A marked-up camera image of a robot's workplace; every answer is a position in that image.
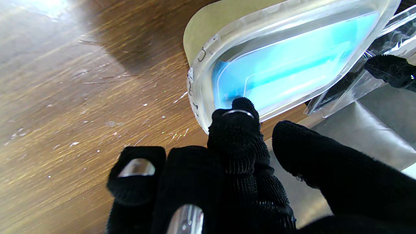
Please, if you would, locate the clear lid with blue insert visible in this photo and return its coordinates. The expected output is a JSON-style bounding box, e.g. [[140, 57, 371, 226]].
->
[[187, 0, 402, 134]]

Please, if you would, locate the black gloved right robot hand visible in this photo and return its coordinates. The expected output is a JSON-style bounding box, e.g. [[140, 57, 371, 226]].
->
[[106, 97, 416, 234]]

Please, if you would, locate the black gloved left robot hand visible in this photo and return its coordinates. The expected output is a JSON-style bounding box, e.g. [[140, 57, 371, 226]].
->
[[364, 55, 416, 92]]

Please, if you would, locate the kraft paper food container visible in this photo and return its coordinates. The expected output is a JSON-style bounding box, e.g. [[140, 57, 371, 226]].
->
[[183, 0, 286, 67]]

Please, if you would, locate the thin clear plastic tray lid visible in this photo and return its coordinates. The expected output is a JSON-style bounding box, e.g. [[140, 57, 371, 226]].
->
[[304, 5, 416, 118]]

